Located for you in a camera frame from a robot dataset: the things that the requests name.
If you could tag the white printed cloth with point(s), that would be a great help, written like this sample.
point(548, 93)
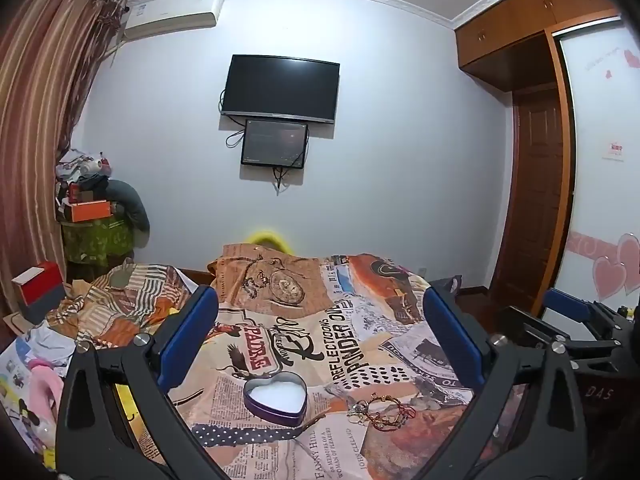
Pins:
point(35, 345)

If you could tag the brown wooden door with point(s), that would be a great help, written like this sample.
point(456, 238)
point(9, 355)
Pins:
point(535, 185)

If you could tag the pile of clothes and boxes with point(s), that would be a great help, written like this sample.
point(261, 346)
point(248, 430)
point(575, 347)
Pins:
point(80, 175)

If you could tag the white air conditioner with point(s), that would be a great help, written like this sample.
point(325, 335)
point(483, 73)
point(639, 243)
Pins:
point(170, 15)

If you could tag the orange box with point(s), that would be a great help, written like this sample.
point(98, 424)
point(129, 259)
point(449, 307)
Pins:
point(90, 211)

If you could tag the wooden overhead cabinet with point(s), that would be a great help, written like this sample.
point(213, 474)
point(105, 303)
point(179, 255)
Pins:
point(520, 25)

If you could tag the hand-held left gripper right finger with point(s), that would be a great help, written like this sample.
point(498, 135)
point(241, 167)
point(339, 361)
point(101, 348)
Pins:
point(450, 340)

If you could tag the yellow rounded object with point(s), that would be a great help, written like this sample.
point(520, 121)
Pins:
point(267, 236)

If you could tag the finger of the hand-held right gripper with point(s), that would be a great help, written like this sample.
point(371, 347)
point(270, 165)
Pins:
point(567, 305)
point(525, 325)

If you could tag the small black wall monitor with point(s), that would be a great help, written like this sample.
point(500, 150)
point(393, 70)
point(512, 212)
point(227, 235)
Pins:
point(274, 142)

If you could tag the striped patchwork bedsheet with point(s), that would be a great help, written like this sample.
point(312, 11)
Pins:
point(120, 300)

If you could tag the purple heart-shaped tin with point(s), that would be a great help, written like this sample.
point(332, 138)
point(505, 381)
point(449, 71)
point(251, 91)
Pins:
point(275, 417)

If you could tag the pink plush toy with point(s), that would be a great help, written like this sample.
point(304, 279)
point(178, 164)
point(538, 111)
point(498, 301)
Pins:
point(42, 390)

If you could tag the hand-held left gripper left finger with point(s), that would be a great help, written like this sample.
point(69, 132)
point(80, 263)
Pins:
point(187, 340)

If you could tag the red and white box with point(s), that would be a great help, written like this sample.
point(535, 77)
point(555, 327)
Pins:
point(42, 282)

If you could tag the grey pillow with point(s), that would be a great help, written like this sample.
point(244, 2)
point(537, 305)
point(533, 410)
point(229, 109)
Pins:
point(131, 205)

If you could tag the brown striped curtain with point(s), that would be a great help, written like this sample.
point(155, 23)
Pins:
point(35, 125)

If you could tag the printed newspaper-pattern blanket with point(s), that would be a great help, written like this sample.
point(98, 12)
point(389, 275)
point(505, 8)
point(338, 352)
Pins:
point(310, 320)

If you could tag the black wall television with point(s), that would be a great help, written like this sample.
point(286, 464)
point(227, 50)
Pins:
point(280, 87)

